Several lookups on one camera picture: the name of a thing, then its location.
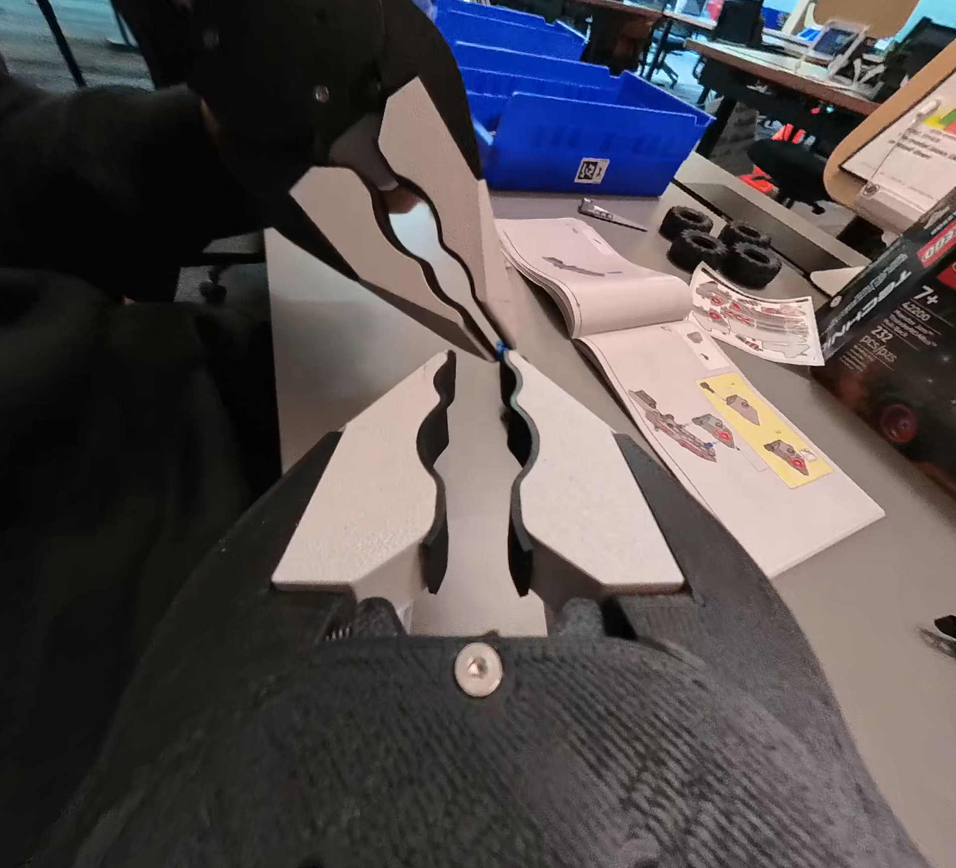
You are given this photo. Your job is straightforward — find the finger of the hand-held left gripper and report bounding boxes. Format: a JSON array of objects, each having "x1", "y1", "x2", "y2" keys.
[
  {"x1": 375, "y1": 77, "x2": 518, "y2": 355},
  {"x1": 287, "y1": 166, "x2": 497, "y2": 363}
]

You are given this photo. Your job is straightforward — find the blue plastic bin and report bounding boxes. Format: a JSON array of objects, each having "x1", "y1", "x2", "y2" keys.
[
  {"x1": 452, "y1": 41, "x2": 622, "y2": 104},
  {"x1": 432, "y1": 0, "x2": 588, "y2": 63},
  {"x1": 467, "y1": 69, "x2": 717, "y2": 199}
]

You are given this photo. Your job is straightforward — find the black toy set box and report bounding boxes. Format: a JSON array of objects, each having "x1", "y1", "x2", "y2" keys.
[{"x1": 813, "y1": 185, "x2": 956, "y2": 496}]

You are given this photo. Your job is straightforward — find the open instruction booklet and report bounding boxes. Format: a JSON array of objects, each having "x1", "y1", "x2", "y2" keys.
[{"x1": 496, "y1": 217, "x2": 886, "y2": 578}]

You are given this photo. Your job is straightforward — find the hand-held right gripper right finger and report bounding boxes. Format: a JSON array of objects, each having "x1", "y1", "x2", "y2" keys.
[{"x1": 499, "y1": 351, "x2": 687, "y2": 611}]

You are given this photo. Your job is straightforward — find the toy sticker sheet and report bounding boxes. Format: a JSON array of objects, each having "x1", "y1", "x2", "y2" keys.
[{"x1": 689, "y1": 262, "x2": 826, "y2": 367}]

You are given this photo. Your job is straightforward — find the small grey toy tool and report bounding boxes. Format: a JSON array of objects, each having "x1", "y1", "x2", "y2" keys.
[{"x1": 579, "y1": 198, "x2": 647, "y2": 233}]

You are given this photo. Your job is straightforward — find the tablet on stand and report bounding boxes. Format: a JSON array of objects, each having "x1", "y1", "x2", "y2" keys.
[{"x1": 795, "y1": 20, "x2": 871, "y2": 78}]

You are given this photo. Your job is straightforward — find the white sign stand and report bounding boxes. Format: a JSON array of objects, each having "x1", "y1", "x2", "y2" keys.
[{"x1": 810, "y1": 265, "x2": 869, "y2": 296}]

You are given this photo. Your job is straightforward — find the instruction sign board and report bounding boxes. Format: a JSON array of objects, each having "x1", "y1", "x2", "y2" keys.
[{"x1": 824, "y1": 43, "x2": 956, "y2": 236}]

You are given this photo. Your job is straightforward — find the person's black clothing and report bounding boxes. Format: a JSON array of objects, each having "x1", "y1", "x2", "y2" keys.
[{"x1": 0, "y1": 263, "x2": 300, "y2": 868}]

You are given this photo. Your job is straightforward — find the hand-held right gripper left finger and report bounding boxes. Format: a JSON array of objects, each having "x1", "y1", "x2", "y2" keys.
[{"x1": 271, "y1": 350, "x2": 458, "y2": 608}]

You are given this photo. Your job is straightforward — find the grey desk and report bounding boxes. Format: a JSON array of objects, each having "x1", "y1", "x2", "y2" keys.
[{"x1": 265, "y1": 151, "x2": 956, "y2": 868}]

